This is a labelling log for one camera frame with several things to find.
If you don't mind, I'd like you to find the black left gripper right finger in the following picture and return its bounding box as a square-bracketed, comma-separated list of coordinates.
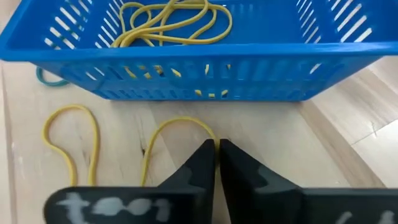
[219, 138, 398, 224]

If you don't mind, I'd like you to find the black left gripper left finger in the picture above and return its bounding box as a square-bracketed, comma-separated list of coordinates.
[43, 139, 216, 224]

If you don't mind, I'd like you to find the yellow rubber band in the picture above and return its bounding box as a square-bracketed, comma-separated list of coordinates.
[111, 0, 218, 49]
[129, 0, 234, 46]
[140, 116, 221, 188]
[41, 103, 101, 188]

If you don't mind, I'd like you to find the blue slotted plastic basket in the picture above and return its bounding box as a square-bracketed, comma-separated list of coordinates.
[0, 0, 398, 102]

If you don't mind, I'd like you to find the teal rubber band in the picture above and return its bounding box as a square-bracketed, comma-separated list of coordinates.
[35, 66, 71, 88]

